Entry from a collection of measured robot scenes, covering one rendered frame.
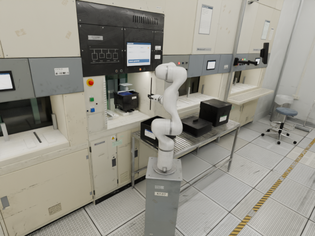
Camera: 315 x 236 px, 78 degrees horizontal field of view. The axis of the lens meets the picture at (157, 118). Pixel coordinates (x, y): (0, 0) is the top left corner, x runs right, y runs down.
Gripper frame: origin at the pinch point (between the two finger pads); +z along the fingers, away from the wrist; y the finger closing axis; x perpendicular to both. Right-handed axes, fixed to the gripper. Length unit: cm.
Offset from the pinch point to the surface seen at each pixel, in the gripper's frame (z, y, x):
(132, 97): 34.7, 2.0, -10.5
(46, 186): 16, -102, -70
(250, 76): 35, 310, -11
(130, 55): 15.0, -14.9, 37.2
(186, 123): -21, 36, -33
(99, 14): 16, -44, 69
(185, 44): 16, 64, 49
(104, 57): 15, -41, 36
